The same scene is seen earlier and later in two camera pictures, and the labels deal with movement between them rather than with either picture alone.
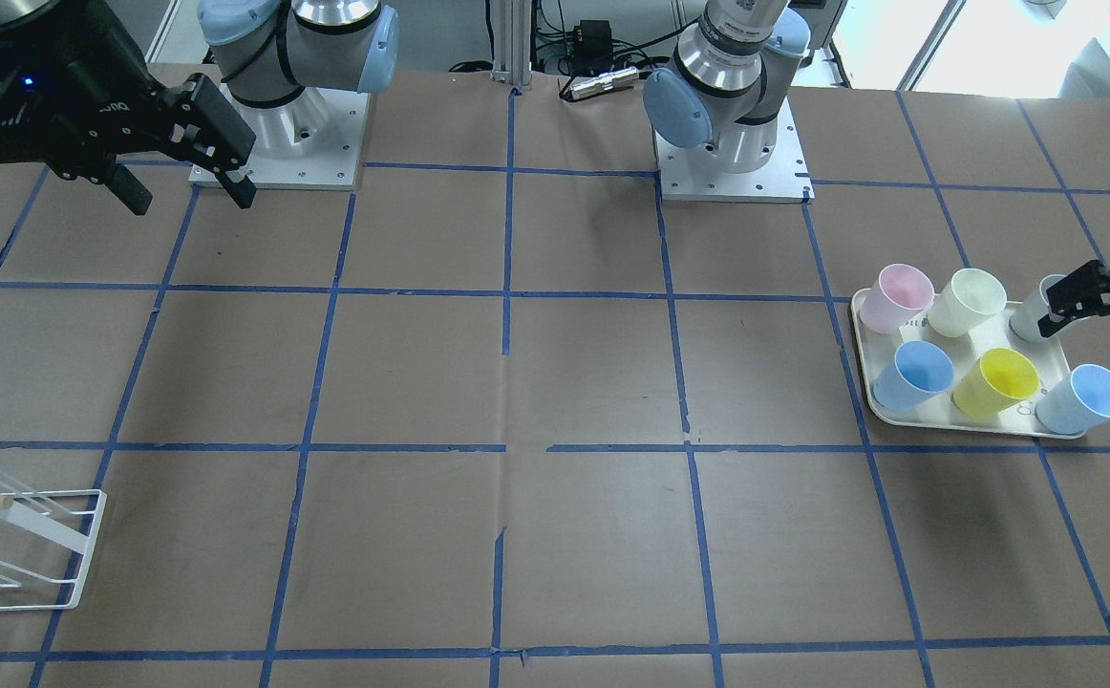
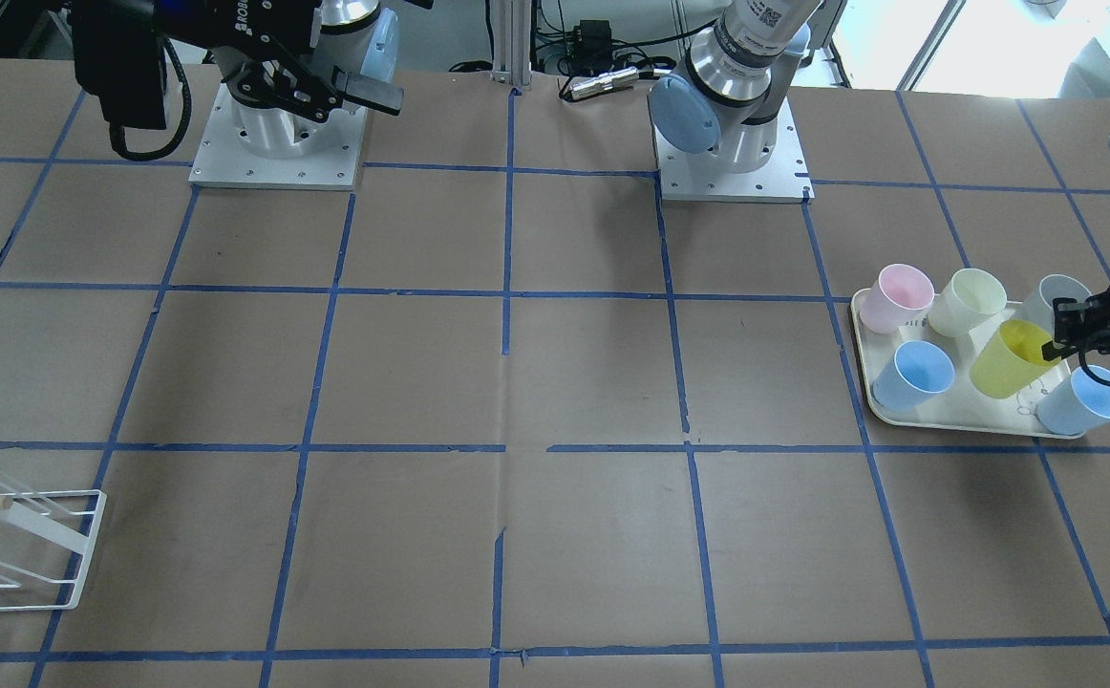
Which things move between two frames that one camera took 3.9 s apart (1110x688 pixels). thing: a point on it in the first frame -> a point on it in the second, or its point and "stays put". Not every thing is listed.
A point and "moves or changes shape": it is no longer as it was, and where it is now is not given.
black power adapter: (593, 39) stays put
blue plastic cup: (917, 374) stays put
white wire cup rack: (8, 548) stays put
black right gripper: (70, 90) -> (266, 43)
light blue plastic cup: (1092, 396) stays put
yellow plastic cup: (1001, 378) moves or changes shape
